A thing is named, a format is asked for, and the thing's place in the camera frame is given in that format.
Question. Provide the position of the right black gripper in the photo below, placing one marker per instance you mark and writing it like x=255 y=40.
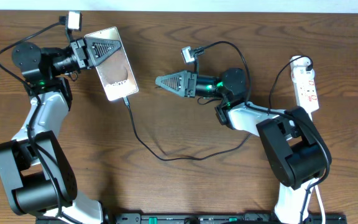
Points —
x=186 y=84

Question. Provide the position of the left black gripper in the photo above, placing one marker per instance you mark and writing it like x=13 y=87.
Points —
x=84 y=59

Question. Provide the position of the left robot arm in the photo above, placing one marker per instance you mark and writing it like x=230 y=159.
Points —
x=35 y=173

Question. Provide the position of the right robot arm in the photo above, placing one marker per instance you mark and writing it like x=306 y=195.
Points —
x=297 y=155

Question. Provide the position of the white power strip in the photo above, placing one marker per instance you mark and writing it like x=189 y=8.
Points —
x=302 y=76

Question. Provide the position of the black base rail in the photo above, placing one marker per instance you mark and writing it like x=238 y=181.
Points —
x=135 y=218

